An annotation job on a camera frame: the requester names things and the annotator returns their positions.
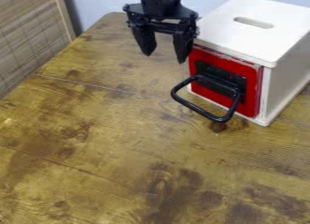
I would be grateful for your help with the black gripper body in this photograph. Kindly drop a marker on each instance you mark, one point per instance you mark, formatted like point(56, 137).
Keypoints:
point(179, 20)

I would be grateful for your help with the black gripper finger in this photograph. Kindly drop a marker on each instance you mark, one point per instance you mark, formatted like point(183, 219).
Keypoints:
point(182, 46)
point(144, 38)

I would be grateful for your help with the black metal drawer handle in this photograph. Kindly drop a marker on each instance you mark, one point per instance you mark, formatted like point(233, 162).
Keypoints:
point(212, 81)

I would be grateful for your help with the red wooden drawer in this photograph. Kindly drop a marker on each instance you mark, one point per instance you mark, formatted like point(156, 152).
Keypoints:
point(238, 66)

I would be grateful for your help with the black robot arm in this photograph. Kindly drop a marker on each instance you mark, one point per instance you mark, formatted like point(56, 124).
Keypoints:
point(159, 7)

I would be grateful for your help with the white wooden drawer box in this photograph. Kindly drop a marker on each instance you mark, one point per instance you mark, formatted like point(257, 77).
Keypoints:
point(267, 33)

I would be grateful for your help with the bamboo blind panel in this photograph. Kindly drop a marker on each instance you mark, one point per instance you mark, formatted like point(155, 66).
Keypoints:
point(35, 31)

